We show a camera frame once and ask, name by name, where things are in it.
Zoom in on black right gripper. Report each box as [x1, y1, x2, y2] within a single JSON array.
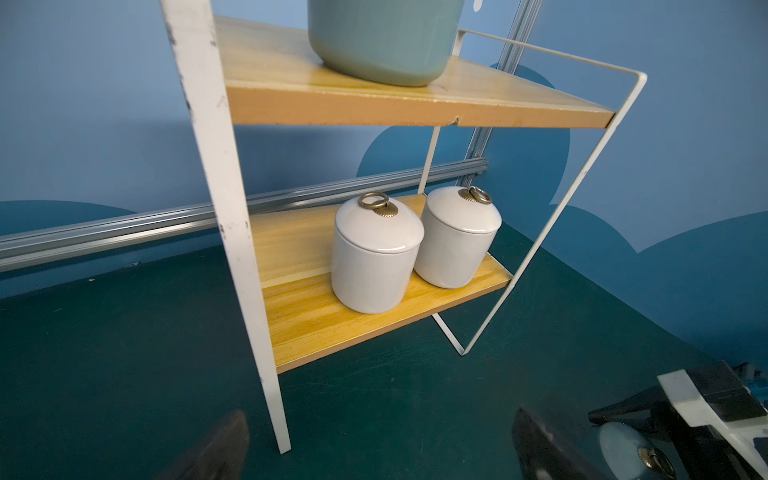
[[588, 363, 767, 479]]

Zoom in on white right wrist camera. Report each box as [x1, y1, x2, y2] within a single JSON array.
[[658, 362, 767, 479]]

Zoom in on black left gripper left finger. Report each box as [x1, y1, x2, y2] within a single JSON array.
[[156, 410, 250, 479]]

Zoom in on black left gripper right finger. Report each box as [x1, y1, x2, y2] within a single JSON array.
[[511, 408, 609, 479]]

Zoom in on white metal wooden shelf rack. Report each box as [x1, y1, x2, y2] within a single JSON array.
[[161, 1, 647, 453]]

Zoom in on right aluminium corner post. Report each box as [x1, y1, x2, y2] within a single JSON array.
[[457, 0, 545, 188]]

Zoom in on horizontal aluminium back rail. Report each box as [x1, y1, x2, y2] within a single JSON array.
[[0, 157, 488, 274]]

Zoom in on teal tea canister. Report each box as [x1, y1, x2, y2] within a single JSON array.
[[307, 0, 464, 87], [598, 422, 677, 479]]

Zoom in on white tea canister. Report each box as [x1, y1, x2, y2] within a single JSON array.
[[415, 186, 502, 289], [331, 192, 424, 314]]

